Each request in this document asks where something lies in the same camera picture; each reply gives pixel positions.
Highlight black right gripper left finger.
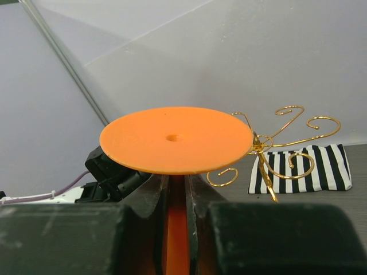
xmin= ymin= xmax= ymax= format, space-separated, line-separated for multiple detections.
xmin=1 ymin=175 xmax=168 ymax=274

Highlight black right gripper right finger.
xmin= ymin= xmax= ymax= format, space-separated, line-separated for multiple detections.
xmin=185 ymin=175 xmax=362 ymax=274

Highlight orange plastic wine glass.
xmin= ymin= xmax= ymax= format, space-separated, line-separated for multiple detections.
xmin=99 ymin=107 xmax=253 ymax=274

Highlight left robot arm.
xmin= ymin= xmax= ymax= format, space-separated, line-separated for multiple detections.
xmin=1 ymin=147 xmax=151 ymax=206

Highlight black white striped cloth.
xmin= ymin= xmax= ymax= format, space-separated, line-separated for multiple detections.
xmin=265 ymin=144 xmax=352 ymax=194

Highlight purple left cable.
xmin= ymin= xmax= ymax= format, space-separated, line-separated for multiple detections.
xmin=0 ymin=169 xmax=90 ymax=206

